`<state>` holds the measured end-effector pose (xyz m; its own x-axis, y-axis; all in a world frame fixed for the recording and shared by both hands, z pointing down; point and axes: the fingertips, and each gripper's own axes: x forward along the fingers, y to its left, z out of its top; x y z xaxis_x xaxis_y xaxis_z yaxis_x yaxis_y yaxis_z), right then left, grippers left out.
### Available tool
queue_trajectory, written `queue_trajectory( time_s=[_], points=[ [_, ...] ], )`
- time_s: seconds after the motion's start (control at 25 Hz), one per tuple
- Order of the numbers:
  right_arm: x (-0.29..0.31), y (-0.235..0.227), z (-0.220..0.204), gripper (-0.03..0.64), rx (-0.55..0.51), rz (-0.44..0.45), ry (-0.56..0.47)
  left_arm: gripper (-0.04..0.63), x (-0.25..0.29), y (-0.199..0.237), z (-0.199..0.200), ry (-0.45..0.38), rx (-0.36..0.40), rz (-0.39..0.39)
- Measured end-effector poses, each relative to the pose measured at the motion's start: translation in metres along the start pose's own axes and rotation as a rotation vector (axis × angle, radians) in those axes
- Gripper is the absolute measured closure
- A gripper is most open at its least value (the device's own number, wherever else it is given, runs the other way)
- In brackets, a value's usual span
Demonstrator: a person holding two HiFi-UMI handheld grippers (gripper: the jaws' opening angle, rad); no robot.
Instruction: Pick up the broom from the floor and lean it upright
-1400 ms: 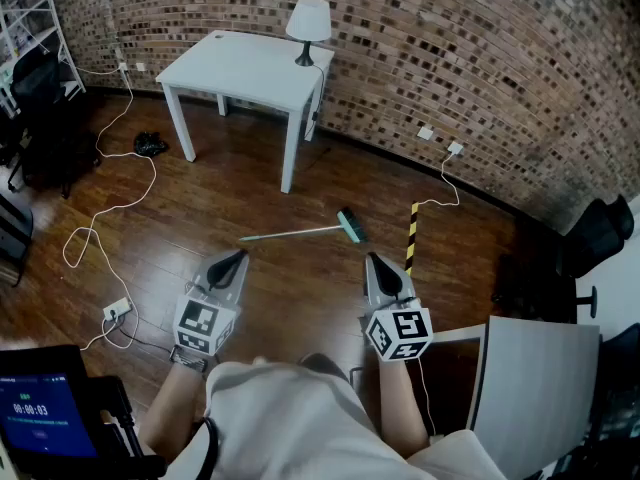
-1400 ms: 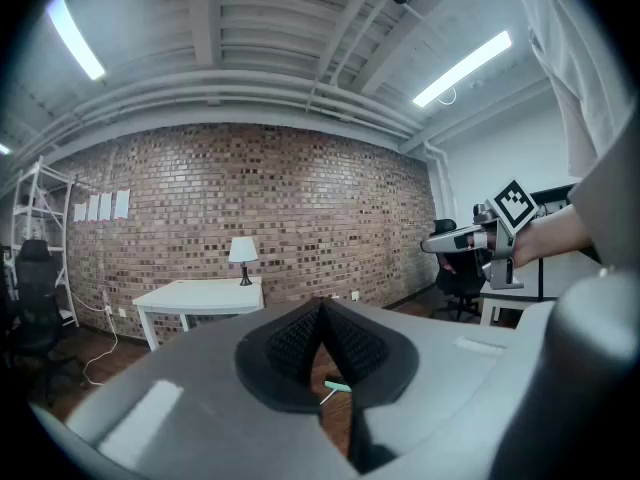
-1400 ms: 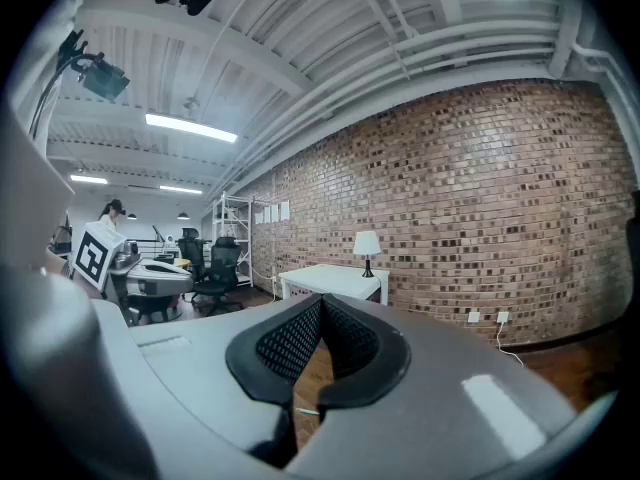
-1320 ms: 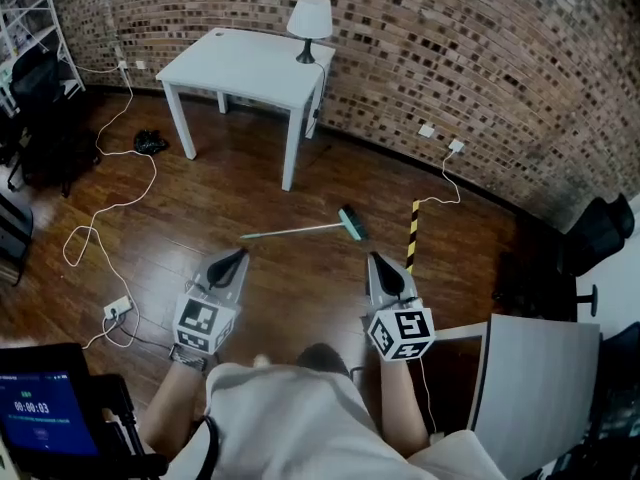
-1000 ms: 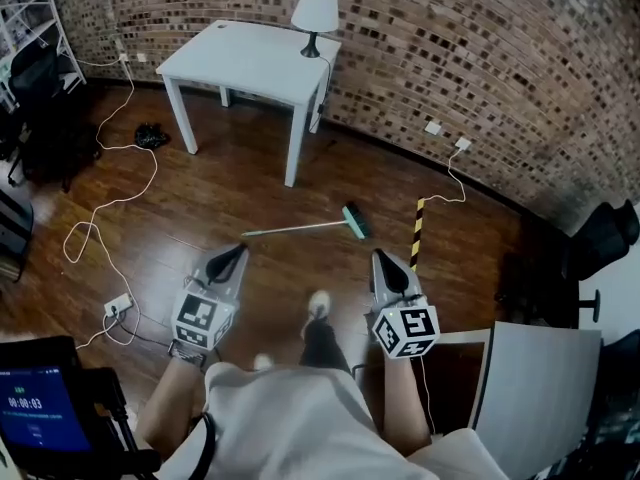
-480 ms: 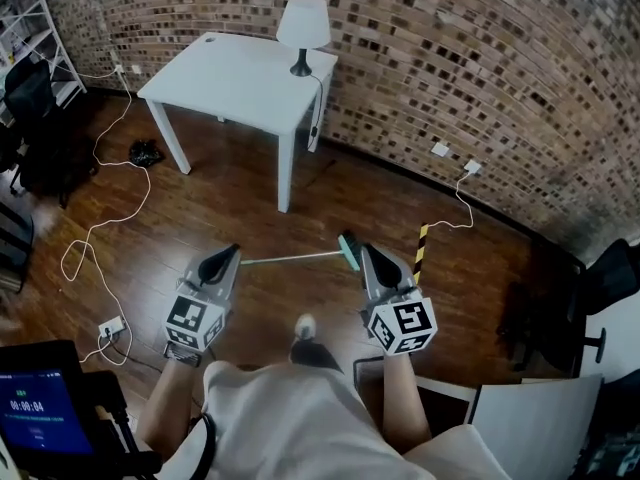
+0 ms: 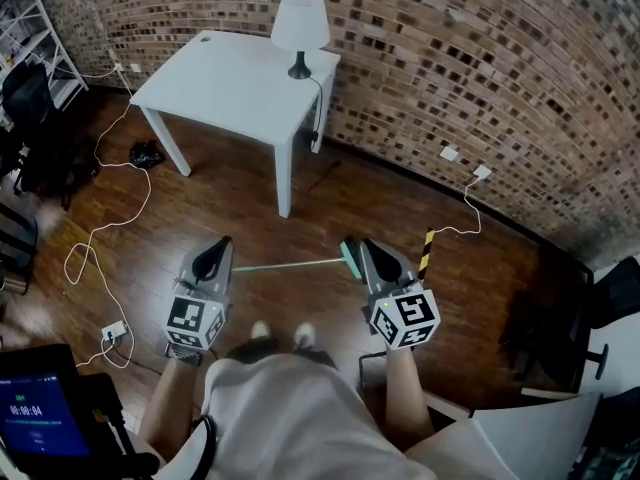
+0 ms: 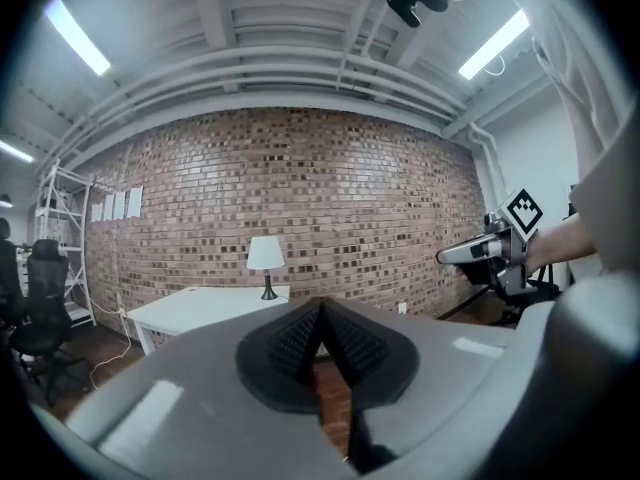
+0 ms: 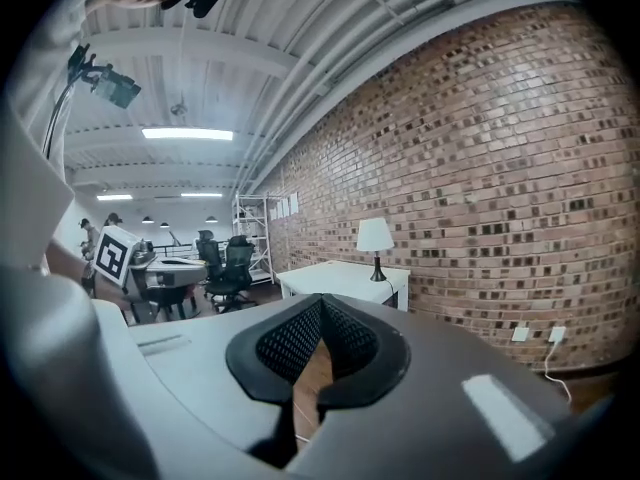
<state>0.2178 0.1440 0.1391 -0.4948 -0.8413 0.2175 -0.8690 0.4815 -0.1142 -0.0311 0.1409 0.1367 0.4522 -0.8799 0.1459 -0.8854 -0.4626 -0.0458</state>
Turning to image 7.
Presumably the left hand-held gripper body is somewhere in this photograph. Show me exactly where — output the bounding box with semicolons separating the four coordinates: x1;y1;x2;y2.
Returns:
164;237;235;367

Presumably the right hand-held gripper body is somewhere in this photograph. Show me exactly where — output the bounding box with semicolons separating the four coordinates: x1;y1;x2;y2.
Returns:
358;239;442;354

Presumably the green broom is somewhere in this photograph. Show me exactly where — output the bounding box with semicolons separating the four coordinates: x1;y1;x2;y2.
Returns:
233;239;365;284

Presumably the person's right forearm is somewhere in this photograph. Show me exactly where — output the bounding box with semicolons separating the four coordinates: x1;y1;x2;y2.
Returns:
383;345;437;450

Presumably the person's left forearm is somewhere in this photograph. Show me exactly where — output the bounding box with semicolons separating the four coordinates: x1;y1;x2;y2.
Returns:
138;356;207;467

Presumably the wooden floor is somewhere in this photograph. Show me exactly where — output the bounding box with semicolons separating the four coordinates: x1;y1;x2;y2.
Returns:
0;85;599;437

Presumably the yellow black striped stick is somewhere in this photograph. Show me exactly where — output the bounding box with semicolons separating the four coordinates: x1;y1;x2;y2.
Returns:
417;226;436;282

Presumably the person's right shoe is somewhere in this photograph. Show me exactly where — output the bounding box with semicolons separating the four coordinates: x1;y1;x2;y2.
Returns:
293;321;317;349

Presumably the white power strip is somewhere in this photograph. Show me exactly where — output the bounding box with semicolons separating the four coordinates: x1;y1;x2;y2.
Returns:
100;320;128;343

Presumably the black plastic bag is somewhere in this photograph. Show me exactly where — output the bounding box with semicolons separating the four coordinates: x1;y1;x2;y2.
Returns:
128;139;165;170

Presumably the person's white shirt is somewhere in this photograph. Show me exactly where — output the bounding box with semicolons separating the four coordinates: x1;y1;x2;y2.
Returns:
158;350;441;480

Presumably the black mesh office chair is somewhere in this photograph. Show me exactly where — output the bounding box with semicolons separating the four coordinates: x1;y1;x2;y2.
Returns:
498;254;640;395

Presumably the white square table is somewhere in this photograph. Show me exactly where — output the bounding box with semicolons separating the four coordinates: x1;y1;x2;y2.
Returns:
129;28;343;219

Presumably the black waste bin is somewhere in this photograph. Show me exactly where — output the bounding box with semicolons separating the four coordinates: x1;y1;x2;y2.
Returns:
0;201;40;297

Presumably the black tablet with blue screen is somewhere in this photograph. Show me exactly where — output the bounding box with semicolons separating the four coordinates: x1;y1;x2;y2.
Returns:
0;343;94;463

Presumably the white desk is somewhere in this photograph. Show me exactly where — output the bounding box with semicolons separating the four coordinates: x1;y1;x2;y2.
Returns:
574;266;640;405

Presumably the white table lamp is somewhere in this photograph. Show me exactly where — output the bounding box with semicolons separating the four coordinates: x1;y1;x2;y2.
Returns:
269;0;332;81

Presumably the white metal shelf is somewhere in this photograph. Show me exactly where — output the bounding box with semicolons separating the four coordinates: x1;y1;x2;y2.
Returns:
0;0;91;110

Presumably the long white cable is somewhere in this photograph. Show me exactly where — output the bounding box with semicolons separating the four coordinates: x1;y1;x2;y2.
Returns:
63;65;153;370

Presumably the short white cable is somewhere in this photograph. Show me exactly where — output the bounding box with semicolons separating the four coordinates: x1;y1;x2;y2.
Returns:
433;177;484;235

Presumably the black tablet mount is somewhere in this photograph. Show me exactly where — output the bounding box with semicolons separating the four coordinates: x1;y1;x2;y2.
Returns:
73;371;162;480

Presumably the black lamp cable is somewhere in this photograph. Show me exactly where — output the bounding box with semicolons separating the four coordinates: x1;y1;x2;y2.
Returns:
306;73;326;155

